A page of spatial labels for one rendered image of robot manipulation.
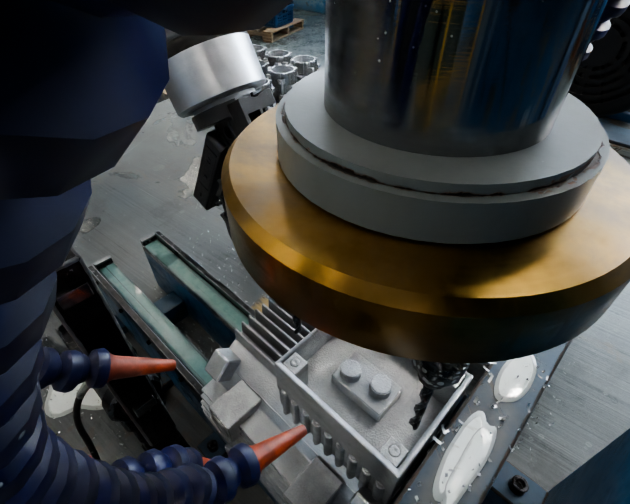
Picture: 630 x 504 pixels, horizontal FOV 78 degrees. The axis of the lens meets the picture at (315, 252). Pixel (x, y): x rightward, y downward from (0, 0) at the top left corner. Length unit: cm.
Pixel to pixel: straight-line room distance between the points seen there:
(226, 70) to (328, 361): 26
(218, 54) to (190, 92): 4
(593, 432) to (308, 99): 71
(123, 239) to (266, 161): 90
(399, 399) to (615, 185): 23
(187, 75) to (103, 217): 82
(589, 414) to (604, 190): 65
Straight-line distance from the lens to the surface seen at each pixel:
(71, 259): 29
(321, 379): 35
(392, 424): 34
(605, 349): 91
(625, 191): 19
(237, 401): 39
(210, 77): 36
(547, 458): 74
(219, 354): 40
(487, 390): 34
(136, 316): 68
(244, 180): 16
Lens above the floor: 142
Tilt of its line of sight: 43 degrees down
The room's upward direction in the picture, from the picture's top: straight up
